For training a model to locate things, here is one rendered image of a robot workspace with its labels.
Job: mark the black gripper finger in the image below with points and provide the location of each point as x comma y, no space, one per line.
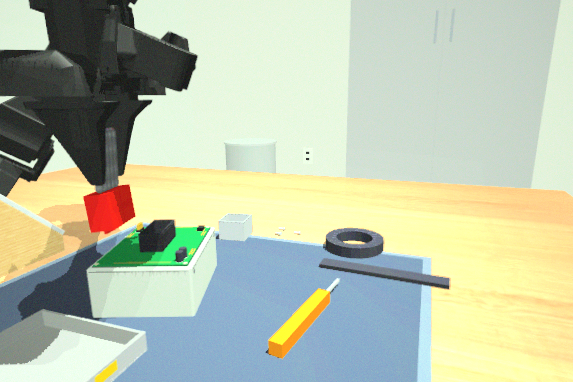
80,129
122,119

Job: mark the blue work mat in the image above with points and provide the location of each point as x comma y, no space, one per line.
373,329

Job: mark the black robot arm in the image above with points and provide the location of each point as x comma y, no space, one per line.
24,136

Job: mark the red plug with grey cables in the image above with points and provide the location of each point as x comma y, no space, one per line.
110,206

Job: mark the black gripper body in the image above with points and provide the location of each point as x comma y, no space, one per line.
70,71

